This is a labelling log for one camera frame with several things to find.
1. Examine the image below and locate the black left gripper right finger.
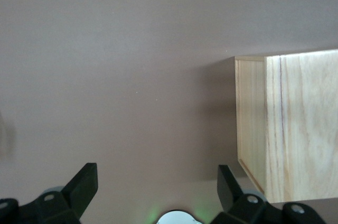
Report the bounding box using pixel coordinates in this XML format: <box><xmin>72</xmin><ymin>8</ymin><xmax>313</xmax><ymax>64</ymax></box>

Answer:
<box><xmin>211</xmin><ymin>164</ymin><xmax>324</xmax><ymax>224</ymax></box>

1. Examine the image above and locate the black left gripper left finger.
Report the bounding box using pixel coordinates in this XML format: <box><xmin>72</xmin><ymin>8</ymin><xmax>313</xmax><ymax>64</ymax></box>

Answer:
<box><xmin>0</xmin><ymin>162</ymin><xmax>99</xmax><ymax>224</ymax></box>

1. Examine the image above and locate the light wooden drawer cabinet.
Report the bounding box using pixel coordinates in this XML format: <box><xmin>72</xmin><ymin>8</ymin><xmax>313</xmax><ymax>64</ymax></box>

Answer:
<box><xmin>234</xmin><ymin>49</ymin><xmax>338</xmax><ymax>204</ymax></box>

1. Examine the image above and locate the brown table cover mat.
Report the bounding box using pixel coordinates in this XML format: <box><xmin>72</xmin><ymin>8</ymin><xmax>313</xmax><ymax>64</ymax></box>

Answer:
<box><xmin>0</xmin><ymin>0</ymin><xmax>338</xmax><ymax>224</ymax></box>

